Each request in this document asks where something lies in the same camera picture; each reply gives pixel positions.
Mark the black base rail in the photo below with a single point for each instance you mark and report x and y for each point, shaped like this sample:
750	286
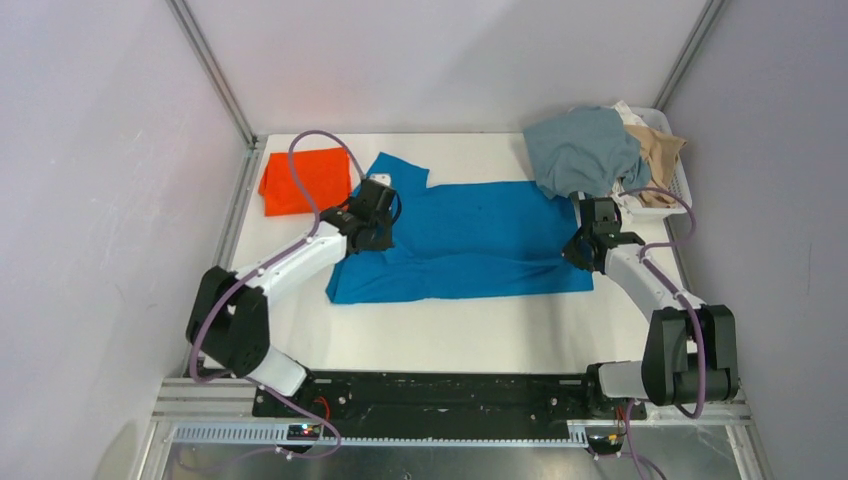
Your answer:
455	406

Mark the folded orange t shirt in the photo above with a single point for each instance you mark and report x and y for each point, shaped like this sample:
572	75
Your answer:
324	174

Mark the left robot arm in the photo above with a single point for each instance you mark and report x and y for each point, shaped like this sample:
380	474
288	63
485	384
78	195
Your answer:
230	321

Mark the grey blue t shirt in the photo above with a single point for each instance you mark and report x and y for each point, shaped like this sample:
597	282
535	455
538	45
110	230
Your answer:
586	150

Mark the aluminium frame rail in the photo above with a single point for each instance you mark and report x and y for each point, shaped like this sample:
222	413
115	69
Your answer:
235	411

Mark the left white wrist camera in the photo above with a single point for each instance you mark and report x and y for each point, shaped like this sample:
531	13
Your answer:
381	178

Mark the beige t shirt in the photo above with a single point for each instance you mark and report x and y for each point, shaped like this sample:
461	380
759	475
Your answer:
661	152

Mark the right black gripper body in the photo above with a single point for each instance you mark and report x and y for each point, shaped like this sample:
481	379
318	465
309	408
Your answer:
575	251

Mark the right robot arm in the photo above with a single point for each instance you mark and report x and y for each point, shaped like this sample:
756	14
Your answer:
690	353

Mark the white laundry basket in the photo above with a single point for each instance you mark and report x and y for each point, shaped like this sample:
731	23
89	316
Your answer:
638	162

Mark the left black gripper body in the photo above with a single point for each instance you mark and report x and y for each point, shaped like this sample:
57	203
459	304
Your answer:
381	238

